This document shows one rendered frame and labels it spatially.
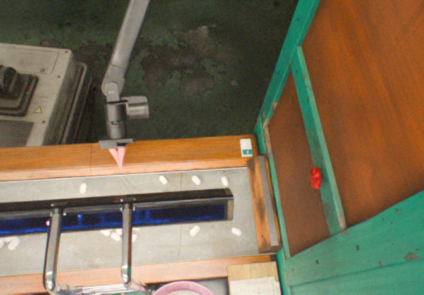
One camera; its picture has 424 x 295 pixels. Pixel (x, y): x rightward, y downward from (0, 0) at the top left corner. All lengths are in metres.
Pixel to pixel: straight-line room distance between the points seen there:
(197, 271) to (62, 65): 1.22
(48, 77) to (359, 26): 1.52
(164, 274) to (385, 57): 0.85
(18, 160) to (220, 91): 1.35
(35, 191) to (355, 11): 1.08
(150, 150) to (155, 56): 1.30
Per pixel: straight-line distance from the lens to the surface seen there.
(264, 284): 1.12
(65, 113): 1.85
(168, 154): 1.21
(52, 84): 1.83
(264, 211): 1.08
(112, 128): 1.06
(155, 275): 1.12
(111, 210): 0.82
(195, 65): 2.38
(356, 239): 0.63
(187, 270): 1.12
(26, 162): 1.32
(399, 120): 0.52
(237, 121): 2.16
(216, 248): 1.15
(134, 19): 1.04
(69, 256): 1.21
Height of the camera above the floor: 1.88
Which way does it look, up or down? 63 degrees down
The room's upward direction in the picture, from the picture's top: 7 degrees clockwise
